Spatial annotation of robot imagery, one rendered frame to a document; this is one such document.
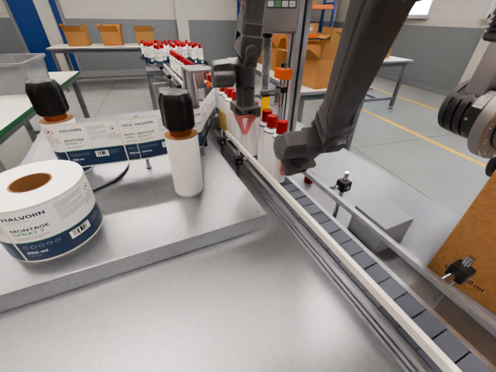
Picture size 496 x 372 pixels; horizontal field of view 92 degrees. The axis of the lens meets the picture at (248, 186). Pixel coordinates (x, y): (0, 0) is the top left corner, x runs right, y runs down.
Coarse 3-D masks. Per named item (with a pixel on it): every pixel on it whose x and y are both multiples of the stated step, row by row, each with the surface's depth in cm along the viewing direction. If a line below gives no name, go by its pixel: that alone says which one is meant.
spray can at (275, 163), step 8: (280, 120) 69; (280, 128) 69; (272, 136) 71; (272, 144) 72; (272, 152) 74; (272, 160) 75; (272, 168) 76; (272, 176) 78; (280, 176) 77; (280, 184) 79
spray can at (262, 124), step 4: (268, 108) 78; (264, 112) 76; (268, 112) 76; (264, 116) 77; (264, 120) 78; (260, 124) 79; (264, 124) 78; (260, 128) 79; (260, 132) 80; (260, 136) 81; (260, 140) 81; (260, 144) 82; (260, 148) 83; (260, 152) 84; (260, 156) 85; (260, 160) 85
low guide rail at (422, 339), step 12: (228, 132) 105; (240, 144) 95; (252, 156) 87; (264, 168) 80; (300, 216) 64; (312, 228) 60; (324, 240) 57; (336, 252) 54; (348, 264) 51; (360, 276) 48; (372, 288) 46; (384, 300) 44; (396, 312) 42; (408, 324) 40; (420, 336) 39; (432, 348) 37; (444, 360) 36
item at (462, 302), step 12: (312, 180) 68; (348, 204) 58; (360, 216) 55; (372, 228) 52; (384, 240) 50; (396, 252) 48; (408, 252) 47; (420, 264) 44; (432, 276) 42; (444, 288) 41; (456, 300) 40; (468, 300) 39; (468, 312) 38; (480, 312) 37; (480, 324) 37; (492, 324) 36
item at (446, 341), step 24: (288, 192) 76; (312, 216) 67; (336, 240) 60; (360, 264) 54; (360, 288) 49; (384, 288) 49; (384, 312) 45; (408, 312) 45; (408, 336) 42; (432, 336) 42; (432, 360) 39; (456, 360) 39; (480, 360) 39
